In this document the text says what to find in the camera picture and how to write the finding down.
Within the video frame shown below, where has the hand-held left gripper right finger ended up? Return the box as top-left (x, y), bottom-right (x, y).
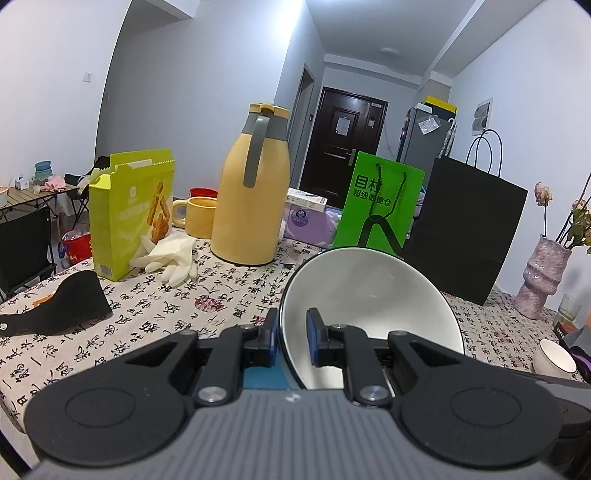
top-left (305, 308), bottom-right (513, 409)

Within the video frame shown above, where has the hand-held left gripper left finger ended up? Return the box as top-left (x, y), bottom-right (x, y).
top-left (111, 307), bottom-right (281, 408)

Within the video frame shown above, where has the blue bowl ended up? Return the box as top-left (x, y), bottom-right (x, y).
top-left (241, 357), bottom-right (298, 392)

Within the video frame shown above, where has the white bowl with dark rim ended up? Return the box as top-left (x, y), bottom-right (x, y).
top-left (532, 338), bottom-right (579, 380)
top-left (280, 247), bottom-right (466, 391)

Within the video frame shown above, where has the purple cloth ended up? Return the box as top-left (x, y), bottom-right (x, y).
top-left (570, 346), bottom-right (591, 379)

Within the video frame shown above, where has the calligraphy print tablecloth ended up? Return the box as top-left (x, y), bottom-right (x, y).
top-left (0, 233), bottom-right (591, 435)

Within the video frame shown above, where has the clear drinking glass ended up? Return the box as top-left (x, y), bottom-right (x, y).
top-left (553, 293), bottom-right (583, 333)

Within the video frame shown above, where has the purple tissue pack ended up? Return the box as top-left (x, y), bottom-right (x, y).
top-left (283, 203), bottom-right (345, 247)

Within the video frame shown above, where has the white rubber glove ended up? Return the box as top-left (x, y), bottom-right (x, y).
top-left (159, 235), bottom-right (199, 286)
top-left (128, 232), bottom-right (185, 273)

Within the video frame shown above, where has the green paper bag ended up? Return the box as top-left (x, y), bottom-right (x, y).
top-left (331, 150), bottom-right (426, 259)

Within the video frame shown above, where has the yellow thermos jug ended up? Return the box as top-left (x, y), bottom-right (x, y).
top-left (211, 103), bottom-right (291, 267)

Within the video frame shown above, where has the small white box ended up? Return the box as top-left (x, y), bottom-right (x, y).
top-left (286, 187), bottom-right (329, 210)

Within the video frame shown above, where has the yellow mug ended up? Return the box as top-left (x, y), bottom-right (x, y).
top-left (172, 196), bottom-right (219, 240)

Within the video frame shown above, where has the pink textured vase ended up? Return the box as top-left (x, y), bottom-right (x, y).
top-left (513, 233), bottom-right (573, 320)

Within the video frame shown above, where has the black paper bag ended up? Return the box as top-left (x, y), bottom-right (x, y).
top-left (403, 129), bottom-right (529, 306)

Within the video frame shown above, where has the green snack box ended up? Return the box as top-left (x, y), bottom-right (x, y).
top-left (88, 148), bottom-right (177, 282)

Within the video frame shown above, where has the black curved felt sleeve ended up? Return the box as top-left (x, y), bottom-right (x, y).
top-left (0, 270), bottom-right (113, 337)

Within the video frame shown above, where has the grey interior door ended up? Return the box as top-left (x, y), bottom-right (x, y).
top-left (288, 65), bottom-right (315, 188)

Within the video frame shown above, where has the red basket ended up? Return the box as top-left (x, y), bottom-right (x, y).
top-left (58, 224), bottom-right (93, 265)

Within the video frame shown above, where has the grey refrigerator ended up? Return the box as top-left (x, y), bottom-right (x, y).
top-left (394, 102), bottom-right (458, 164)

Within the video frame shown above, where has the beige garment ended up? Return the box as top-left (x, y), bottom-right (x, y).
top-left (76, 167), bottom-right (105, 195)

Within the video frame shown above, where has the folded umbrella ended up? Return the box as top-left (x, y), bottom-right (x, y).
top-left (441, 117), bottom-right (458, 158)

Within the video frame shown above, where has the black camping chair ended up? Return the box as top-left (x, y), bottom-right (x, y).
top-left (64, 156), bottom-right (112, 217)

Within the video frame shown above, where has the black folding chair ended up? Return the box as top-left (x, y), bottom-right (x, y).
top-left (0, 205), bottom-right (57, 301)

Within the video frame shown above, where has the yellow and black box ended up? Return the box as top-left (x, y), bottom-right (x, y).
top-left (422, 95), bottom-right (459, 114)

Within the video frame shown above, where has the wooden folding table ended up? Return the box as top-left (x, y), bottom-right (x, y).
top-left (0, 182), bottom-right (80, 222)

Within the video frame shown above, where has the grey wall panel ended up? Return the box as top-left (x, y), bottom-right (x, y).
top-left (472, 97), bottom-right (494, 136)

